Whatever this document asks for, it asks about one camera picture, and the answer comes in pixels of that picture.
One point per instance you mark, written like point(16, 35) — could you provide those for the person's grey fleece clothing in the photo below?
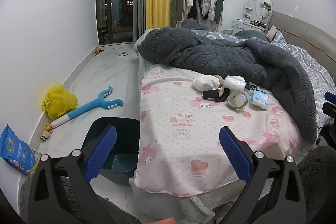
point(317, 174)

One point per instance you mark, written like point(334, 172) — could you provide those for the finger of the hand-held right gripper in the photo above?
point(331, 109)

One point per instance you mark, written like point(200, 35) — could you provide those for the dark blue trash bin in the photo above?
point(126, 134)

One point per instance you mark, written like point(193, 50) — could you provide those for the white vanity dresser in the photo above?
point(246, 24)

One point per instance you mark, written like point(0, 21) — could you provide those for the small white toy figure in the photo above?
point(45, 136)

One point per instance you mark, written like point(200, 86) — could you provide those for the blue grey patterned duvet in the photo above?
point(312, 64)

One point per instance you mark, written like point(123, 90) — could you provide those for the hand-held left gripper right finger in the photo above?
point(235, 153)

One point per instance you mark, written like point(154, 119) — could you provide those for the blue white tissue packet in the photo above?
point(258, 99)

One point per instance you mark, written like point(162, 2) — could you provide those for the blue fork-shaped toy stick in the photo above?
point(86, 108)

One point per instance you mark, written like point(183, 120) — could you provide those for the black curved plastic piece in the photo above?
point(210, 95)

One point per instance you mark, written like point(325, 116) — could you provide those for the dark blue pillow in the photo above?
point(249, 34)

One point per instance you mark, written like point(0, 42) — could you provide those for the orange floor object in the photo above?
point(98, 51)

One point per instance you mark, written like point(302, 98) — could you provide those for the dark hanging vest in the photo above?
point(219, 6)

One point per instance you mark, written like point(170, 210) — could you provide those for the bed mattress with grey sheet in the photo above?
point(140, 64)

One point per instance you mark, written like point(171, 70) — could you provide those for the round white mirror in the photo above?
point(263, 5)

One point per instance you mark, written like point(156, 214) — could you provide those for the blue snack bag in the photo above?
point(15, 150)

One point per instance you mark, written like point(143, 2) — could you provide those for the bubble wrap bundle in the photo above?
point(235, 81)

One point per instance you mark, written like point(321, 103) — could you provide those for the pink cartoon printed blanket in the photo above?
point(183, 108)

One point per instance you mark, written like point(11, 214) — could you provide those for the white slipper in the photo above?
point(122, 53)

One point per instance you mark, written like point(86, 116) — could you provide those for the small dark wrapper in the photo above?
point(252, 86)

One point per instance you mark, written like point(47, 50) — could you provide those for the dark grey fleece blanket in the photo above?
point(210, 53)

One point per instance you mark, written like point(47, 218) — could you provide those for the beige upholstered bed headboard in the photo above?
point(302, 26)

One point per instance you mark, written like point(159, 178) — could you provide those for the tan pillow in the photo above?
point(271, 33)

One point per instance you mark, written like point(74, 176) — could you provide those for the yellow plastic bag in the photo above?
point(59, 102)

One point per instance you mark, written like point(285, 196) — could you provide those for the small orange toy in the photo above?
point(47, 127)

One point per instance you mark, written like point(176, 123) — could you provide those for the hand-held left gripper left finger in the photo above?
point(101, 153)

